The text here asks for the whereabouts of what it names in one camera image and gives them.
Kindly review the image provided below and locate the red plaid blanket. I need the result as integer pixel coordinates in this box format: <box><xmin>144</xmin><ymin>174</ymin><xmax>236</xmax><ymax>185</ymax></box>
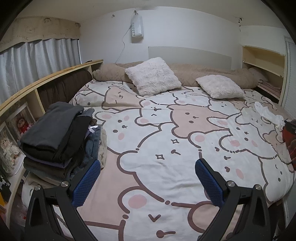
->
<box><xmin>282</xmin><ymin>120</ymin><xmax>296</xmax><ymax>170</ymax></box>

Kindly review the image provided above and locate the cream folded garment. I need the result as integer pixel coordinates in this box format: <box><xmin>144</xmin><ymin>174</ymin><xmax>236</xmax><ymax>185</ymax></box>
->
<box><xmin>98</xmin><ymin>128</ymin><xmax>107</xmax><ymax>169</ymax></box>

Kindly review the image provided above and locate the dark grey folded garment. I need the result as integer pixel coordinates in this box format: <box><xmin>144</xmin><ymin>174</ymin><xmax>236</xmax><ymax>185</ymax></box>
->
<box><xmin>18</xmin><ymin>101</ymin><xmax>84</xmax><ymax>162</ymax></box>

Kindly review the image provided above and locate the white framed doll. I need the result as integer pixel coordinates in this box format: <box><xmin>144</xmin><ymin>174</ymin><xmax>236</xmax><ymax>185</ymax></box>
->
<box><xmin>1</xmin><ymin>137</ymin><xmax>20</xmax><ymax>168</ymax></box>

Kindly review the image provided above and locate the bear print bed sheet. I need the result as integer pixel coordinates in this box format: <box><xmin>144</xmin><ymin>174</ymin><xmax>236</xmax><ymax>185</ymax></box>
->
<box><xmin>70</xmin><ymin>80</ymin><xmax>295</xmax><ymax>240</ymax></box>

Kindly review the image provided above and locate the red plush doll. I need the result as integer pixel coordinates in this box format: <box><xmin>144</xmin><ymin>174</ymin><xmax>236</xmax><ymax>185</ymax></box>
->
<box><xmin>16</xmin><ymin>118</ymin><xmax>32</xmax><ymax>135</ymax></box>

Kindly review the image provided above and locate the wooden bedside shelf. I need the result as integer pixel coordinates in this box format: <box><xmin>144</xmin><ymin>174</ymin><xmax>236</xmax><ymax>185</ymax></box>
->
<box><xmin>1</xmin><ymin>59</ymin><xmax>103</xmax><ymax>227</ymax></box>

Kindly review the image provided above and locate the white crumpled cloth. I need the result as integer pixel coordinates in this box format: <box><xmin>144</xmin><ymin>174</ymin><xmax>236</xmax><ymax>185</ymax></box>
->
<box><xmin>254</xmin><ymin>101</ymin><xmax>285</xmax><ymax>130</ymax></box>

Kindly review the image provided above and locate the grey window curtain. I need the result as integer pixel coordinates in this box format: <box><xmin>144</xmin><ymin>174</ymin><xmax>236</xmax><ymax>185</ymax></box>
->
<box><xmin>0</xmin><ymin>39</ymin><xmax>81</xmax><ymax>103</ymax></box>

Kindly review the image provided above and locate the small white fluffy pillow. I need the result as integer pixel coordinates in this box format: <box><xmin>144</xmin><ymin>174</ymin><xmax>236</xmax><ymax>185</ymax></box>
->
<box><xmin>196</xmin><ymin>75</ymin><xmax>244</xmax><ymax>99</ymax></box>

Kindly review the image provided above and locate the large white fluffy pillow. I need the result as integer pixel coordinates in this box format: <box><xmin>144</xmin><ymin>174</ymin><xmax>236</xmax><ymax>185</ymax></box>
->
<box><xmin>125</xmin><ymin>57</ymin><xmax>182</xmax><ymax>97</ymax></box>

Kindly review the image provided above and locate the cream corner shelf unit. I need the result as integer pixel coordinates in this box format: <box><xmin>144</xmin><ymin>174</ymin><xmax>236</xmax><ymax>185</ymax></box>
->
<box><xmin>242</xmin><ymin>46</ymin><xmax>287</xmax><ymax>104</ymax></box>

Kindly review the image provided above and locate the beige rolled duvet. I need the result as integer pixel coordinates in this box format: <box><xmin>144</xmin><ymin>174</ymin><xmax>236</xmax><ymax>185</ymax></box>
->
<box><xmin>92</xmin><ymin>61</ymin><xmax>259</xmax><ymax>89</ymax></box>

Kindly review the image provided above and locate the beige bear curtain valance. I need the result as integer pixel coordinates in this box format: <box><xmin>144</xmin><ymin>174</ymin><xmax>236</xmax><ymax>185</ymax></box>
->
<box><xmin>1</xmin><ymin>16</ymin><xmax>80</xmax><ymax>51</ymax></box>

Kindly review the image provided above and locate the black cable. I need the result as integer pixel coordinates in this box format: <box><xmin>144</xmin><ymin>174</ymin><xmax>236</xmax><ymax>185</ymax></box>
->
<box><xmin>115</xmin><ymin>11</ymin><xmax>137</xmax><ymax>64</ymax></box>

